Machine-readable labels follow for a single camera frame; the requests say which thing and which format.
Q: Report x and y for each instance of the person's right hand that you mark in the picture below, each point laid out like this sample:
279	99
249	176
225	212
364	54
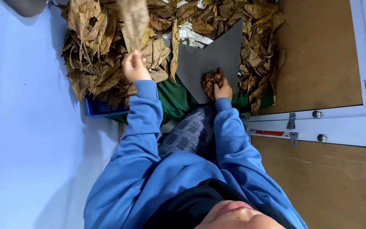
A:
224	91

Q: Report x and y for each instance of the person's left hand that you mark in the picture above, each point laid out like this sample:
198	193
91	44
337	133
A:
136	69

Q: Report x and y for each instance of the person's left fingers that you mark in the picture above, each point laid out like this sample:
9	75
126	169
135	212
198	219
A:
134	56

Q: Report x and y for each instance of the long dried tan leaf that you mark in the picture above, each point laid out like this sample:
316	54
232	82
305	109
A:
134	24

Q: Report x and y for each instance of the dark brown leaf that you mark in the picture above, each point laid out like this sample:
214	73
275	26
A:
211	83

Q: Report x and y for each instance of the heap of dried brown leaves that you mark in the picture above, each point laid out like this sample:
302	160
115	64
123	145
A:
97	54

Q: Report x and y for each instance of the green cloth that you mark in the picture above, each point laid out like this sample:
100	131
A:
175	98

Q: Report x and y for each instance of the white crumpled paper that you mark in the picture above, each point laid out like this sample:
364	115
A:
193	37

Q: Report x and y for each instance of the blue plastic tray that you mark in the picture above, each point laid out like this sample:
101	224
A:
102	108

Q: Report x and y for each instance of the grey cutting board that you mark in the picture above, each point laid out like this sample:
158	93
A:
213	57

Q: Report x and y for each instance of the person's grey patterned trousers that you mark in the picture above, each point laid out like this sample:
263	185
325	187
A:
191	133

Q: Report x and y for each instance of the grey rounded object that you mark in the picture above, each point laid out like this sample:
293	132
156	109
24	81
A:
27	6

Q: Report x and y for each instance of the person's blue sweatshirt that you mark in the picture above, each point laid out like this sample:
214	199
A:
170	187

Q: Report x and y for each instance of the grey metal door latch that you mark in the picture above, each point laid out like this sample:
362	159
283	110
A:
291	121
294	138

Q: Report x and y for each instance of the round metal door knob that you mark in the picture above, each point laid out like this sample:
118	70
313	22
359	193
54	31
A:
322	138
316	114

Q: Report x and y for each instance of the white cabinet with brown doors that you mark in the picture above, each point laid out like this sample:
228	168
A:
319	127

